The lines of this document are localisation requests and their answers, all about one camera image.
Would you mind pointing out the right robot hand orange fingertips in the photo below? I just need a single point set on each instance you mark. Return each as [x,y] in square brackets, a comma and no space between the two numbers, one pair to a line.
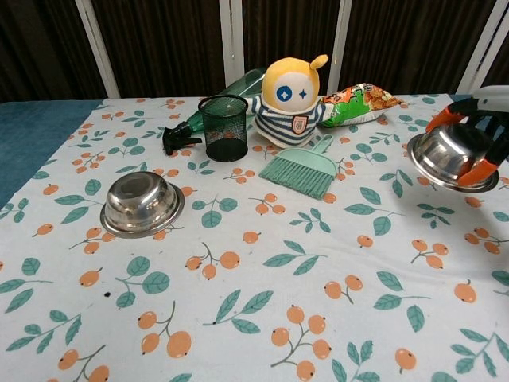
[497,115]

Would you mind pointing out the steel bowl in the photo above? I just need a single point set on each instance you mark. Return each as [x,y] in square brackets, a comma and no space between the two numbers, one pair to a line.
[137,205]
[449,153]

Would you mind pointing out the green orange snack bag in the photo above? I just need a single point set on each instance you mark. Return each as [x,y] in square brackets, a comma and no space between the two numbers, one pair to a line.
[354,105]

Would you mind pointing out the teal mini brush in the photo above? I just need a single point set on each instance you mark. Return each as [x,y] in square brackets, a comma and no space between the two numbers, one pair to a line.
[306,167]

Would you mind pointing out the yellow plush toy striped shirt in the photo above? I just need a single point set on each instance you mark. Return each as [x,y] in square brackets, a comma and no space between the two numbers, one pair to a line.
[288,107]

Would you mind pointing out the green spray bottle black nozzle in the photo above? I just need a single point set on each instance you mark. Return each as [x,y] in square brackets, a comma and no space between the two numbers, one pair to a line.
[238,89]

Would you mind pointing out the black mesh pen holder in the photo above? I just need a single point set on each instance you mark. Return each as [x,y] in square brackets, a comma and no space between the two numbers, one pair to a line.
[226,131]

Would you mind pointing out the fruit and leaf print tablecloth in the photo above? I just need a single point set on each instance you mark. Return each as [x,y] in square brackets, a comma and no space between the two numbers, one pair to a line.
[254,278]

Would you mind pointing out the white frame post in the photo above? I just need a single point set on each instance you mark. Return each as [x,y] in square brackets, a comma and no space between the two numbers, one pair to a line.
[341,40]
[485,40]
[97,47]
[231,40]

